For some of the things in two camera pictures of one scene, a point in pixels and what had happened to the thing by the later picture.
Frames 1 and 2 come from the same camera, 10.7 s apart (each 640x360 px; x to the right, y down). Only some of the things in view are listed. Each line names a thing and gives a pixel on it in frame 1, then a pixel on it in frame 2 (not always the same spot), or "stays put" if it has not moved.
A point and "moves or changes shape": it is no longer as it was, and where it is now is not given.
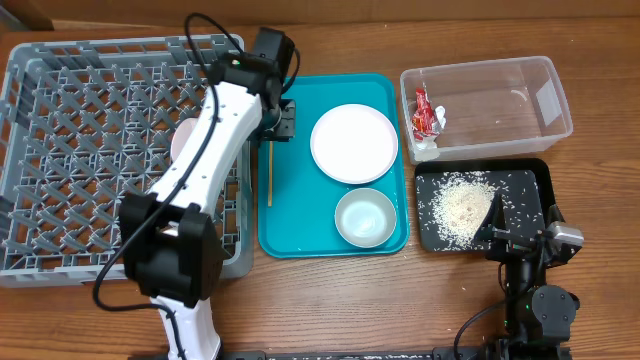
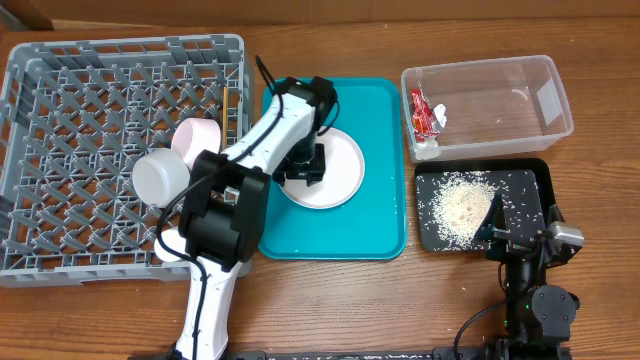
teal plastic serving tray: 297,202 stays put
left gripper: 285,124 to 313,170
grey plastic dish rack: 85,123 stays put
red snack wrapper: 426,120 stays put
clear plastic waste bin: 492,108 stays put
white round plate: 354,144 to 342,178
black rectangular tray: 455,197 stays put
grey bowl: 365,217 to 158,175
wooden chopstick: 270,174 moves or changes shape
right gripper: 508,244 stays put
